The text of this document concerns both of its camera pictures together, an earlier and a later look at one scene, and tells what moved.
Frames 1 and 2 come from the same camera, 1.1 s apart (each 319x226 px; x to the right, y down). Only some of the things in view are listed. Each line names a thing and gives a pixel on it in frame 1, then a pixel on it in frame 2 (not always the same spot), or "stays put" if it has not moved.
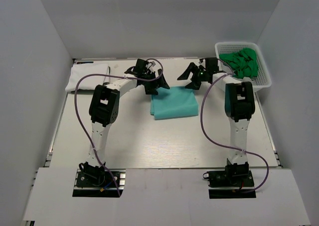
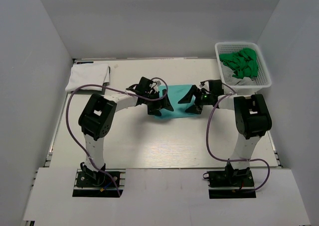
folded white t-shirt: [89, 82] stays put
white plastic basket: [263, 79] stays put
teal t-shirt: [174, 102] stays put
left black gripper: [150, 89] to [162, 103]
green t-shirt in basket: [243, 62] stays put
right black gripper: [196, 84] to [197, 108]
